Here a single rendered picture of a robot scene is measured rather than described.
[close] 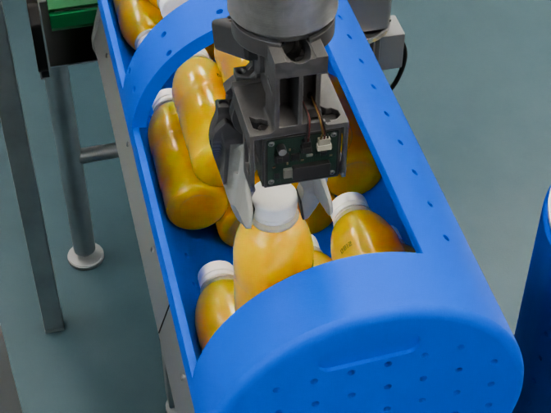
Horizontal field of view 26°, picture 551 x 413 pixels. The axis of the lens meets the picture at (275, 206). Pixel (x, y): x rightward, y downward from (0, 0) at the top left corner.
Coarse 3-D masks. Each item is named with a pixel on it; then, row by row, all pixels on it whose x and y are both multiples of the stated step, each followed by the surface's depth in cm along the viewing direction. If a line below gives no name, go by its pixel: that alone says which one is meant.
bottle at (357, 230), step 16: (352, 208) 116; (368, 208) 117; (336, 224) 115; (352, 224) 113; (368, 224) 113; (384, 224) 113; (336, 240) 114; (352, 240) 112; (368, 240) 111; (384, 240) 111; (336, 256) 113
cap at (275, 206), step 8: (256, 184) 96; (288, 184) 96; (256, 192) 96; (264, 192) 96; (272, 192) 96; (280, 192) 96; (288, 192) 96; (296, 192) 96; (256, 200) 95; (264, 200) 95; (272, 200) 95; (280, 200) 95; (288, 200) 95; (296, 200) 95; (256, 208) 95; (264, 208) 95; (272, 208) 95; (280, 208) 95; (288, 208) 95; (296, 208) 96; (256, 216) 96; (264, 216) 95; (272, 216) 95; (280, 216) 95; (288, 216) 95; (264, 224) 96; (272, 224) 96; (280, 224) 96
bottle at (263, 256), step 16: (240, 224) 99; (256, 224) 96; (288, 224) 96; (304, 224) 98; (240, 240) 98; (256, 240) 97; (272, 240) 96; (288, 240) 96; (304, 240) 98; (240, 256) 98; (256, 256) 97; (272, 256) 97; (288, 256) 97; (304, 256) 98; (240, 272) 99; (256, 272) 98; (272, 272) 97; (288, 272) 98; (240, 288) 101; (256, 288) 99; (240, 304) 102
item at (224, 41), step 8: (216, 24) 91; (224, 24) 89; (216, 32) 91; (224, 32) 89; (216, 40) 92; (224, 40) 89; (232, 40) 86; (216, 48) 93; (224, 48) 90; (232, 48) 87; (240, 48) 84; (240, 56) 85; (248, 56) 83; (256, 56) 83
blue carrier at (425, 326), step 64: (192, 0) 124; (128, 64) 148; (128, 128) 129; (384, 128) 111; (384, 192) 131; (192, 256) 128; (384, 256) 97; (448, 256) 100; (192, 320) 118; (256, 320) 96; (320, 320) 93; (384, 320) 93; (448, 320) 95; (192, 384) 103; (256, 384) 94; (320, 384) 96; (384, 384) 99; (448, 384) 101; (512, 384) 103
